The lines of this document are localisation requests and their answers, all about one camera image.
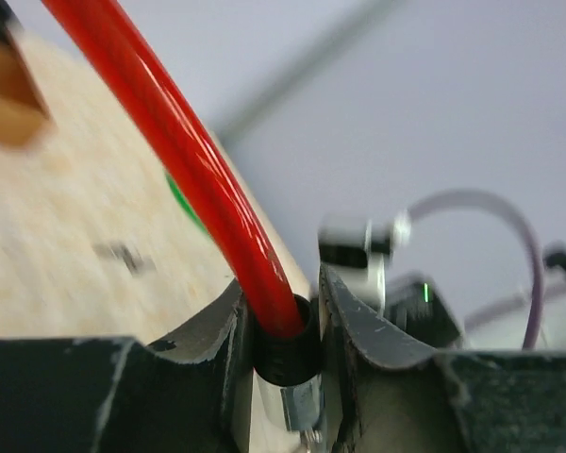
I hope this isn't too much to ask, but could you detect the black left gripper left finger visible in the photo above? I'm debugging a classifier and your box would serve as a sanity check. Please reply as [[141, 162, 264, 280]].
[[0, 282, 252, 452]]

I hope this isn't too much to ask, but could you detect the green cable lock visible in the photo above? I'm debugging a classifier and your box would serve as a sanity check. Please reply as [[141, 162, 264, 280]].
[[164, 172, 208, 234]]

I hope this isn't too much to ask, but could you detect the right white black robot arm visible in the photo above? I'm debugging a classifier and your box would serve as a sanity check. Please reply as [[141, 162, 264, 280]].
[[319, 246, 566, 452]]

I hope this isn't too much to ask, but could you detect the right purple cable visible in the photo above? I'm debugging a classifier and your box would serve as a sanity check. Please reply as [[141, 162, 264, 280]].
[[405, 188, 546, 350]]

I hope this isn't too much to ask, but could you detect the red cable lock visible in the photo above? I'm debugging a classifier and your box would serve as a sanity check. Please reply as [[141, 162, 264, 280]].
[[44, 1, 322, 431]]

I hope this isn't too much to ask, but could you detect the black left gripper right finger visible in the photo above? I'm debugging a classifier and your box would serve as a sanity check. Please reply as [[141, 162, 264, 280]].
[[319, 268, 566, 452]]

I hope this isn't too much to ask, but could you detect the wooden compartment tray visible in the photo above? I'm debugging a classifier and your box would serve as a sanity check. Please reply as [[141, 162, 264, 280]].
[[0, 25, 52, 148]]

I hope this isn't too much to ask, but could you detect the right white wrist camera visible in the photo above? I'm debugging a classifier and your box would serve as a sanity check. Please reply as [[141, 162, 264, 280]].
[[318, 212, 411, 314]]

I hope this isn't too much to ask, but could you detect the far silver key bunch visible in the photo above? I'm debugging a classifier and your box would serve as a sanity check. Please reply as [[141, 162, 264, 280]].
[[92, 243, 156, 275]]

